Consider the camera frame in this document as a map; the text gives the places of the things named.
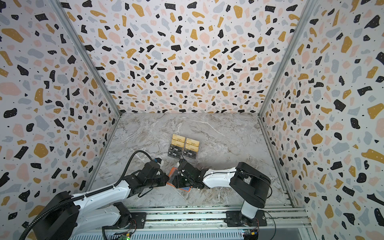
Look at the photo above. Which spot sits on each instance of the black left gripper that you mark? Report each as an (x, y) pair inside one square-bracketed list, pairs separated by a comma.
[(165, 178)]

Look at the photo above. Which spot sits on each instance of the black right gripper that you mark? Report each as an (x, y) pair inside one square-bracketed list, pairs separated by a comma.
[(182, 174)]

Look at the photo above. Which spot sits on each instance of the orange card holder wallet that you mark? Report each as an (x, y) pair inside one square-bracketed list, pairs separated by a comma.
[(174, 171)]

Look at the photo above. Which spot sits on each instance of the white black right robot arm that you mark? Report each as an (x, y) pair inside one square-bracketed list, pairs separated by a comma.
[(252, 185)]

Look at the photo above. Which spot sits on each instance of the clear acrylic card stand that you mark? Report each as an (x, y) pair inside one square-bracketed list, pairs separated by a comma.
[(182, 156)]

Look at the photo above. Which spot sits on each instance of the gold card middle left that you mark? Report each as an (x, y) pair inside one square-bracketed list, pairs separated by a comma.
[(177, 144)]

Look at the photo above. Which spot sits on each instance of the gold card back left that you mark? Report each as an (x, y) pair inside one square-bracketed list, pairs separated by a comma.
[(178, 138)]

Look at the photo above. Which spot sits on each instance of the green circuit board left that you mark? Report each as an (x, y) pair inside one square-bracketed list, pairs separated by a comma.
[(125, 236)]

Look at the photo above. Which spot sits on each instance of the circuit board right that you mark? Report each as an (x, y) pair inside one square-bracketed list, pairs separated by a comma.
[(251, 234)]

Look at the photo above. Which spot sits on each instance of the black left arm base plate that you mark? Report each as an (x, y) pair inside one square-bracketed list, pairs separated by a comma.
[(134, 221)]

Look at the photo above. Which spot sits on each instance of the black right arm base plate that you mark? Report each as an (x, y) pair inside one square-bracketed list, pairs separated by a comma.
[(237, 219)]

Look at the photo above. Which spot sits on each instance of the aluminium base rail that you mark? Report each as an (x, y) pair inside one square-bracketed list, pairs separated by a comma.
[(284, 222)]

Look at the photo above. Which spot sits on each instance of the aluminium corner post left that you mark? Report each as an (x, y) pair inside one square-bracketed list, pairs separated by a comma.
[(65, 21)]

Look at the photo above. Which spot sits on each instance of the aluminium corner post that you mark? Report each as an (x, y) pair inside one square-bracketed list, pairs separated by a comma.
[(306, 14), (65, 21)]

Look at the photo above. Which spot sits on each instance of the aluminium corner post right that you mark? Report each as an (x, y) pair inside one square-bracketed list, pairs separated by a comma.
[(306, 14)]

